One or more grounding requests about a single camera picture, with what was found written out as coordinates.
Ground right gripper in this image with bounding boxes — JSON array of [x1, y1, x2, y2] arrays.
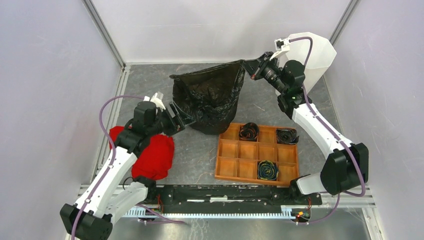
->
[[240, 51, 288, 94]]

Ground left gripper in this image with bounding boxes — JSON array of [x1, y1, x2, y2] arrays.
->
[[147, 101, 196, 138]]

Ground black trash bag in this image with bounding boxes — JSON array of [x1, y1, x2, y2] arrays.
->
[[169, 60, 246, 135]]

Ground white trash bin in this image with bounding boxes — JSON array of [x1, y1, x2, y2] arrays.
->
[[278, 32, 337, 93]]

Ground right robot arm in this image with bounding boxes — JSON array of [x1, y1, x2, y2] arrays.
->
[[242, 52, 369, 204]]

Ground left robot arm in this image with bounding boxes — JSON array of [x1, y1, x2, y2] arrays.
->
[[59, 98, 195, 240]]

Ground red cloth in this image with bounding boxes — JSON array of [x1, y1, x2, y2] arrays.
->
[[108, 125, 175, 181]]

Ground rolled sock orange stripes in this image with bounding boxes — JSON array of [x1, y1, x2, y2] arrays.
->
[[238, 122, 260, 142]]

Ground wooden compartment tray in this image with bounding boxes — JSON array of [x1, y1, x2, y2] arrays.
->
[[214, 123, 300, 187]]

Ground rolled sock dark green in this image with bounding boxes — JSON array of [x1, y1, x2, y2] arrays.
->
[[276, 128, 299, 145]]

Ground rolled sock yellow blue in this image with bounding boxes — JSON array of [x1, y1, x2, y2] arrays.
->
[[257, 160, 279, 181]]

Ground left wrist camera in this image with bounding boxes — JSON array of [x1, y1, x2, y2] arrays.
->
[[149, 91, 166, 111]]

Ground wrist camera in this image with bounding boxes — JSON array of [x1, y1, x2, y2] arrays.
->
[[270, 37, 291, 60], [149, 91, 166, 111]]

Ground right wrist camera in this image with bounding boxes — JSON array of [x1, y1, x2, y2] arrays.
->
[[270, 37, 291, 60]]

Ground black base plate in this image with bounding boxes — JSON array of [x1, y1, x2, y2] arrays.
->
[[141, 184, 323, 214]]

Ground white slotted cable duct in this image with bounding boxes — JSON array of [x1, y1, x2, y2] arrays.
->
[[122, 207, 295, 220]]

